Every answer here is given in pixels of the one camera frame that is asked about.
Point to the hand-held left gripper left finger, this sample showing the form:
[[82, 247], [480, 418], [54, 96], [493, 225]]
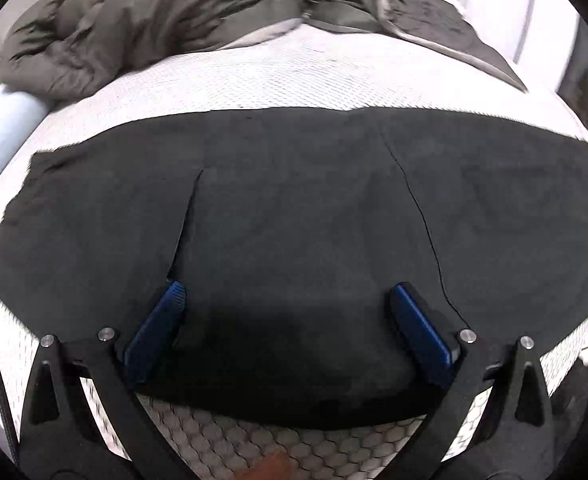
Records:
[[156, 330]]

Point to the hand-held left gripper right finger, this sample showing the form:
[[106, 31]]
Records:
[[424, 332]]

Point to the black pants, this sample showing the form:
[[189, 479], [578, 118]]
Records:
[[299, 210]]

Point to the person's black clothing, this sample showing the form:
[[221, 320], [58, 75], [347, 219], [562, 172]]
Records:
[[579, 400]]

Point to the light blue pillow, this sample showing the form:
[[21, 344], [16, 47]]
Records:
[[3, 135]]

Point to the bed with honeycomb sheet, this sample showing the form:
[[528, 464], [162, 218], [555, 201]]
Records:
[[274, 75]]

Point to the grey duvet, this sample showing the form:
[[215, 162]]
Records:
[[148, 20]]

